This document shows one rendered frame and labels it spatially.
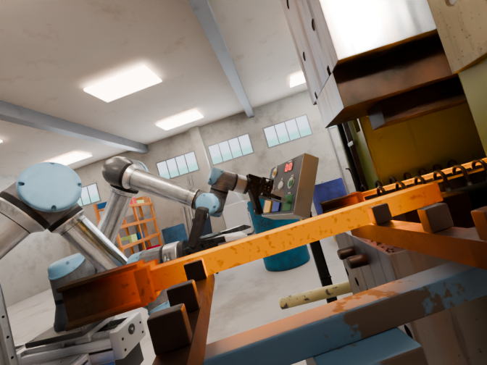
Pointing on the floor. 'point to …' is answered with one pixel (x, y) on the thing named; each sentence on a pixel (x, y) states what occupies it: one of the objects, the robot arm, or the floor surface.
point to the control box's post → (320, 266)
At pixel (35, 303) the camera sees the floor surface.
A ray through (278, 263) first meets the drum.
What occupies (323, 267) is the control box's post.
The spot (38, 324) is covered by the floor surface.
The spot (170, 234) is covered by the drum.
